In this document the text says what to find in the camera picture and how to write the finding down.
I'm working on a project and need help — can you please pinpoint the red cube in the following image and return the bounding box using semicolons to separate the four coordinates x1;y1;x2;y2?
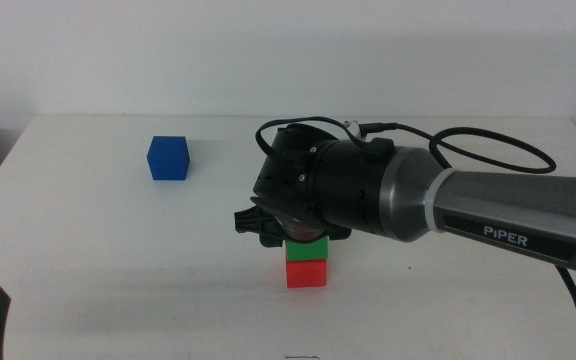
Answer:
285;257;328;290

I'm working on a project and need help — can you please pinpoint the green cube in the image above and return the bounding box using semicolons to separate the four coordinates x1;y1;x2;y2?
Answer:
284;236;330;263

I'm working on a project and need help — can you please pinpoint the thick black cable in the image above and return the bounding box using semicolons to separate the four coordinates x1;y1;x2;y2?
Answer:
357;121;576;360

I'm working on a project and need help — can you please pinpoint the blue cube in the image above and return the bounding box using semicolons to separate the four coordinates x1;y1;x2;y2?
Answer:
146;135;191;182

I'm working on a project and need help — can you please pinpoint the thin black cable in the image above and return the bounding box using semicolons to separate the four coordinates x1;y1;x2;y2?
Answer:
254;116;370;162

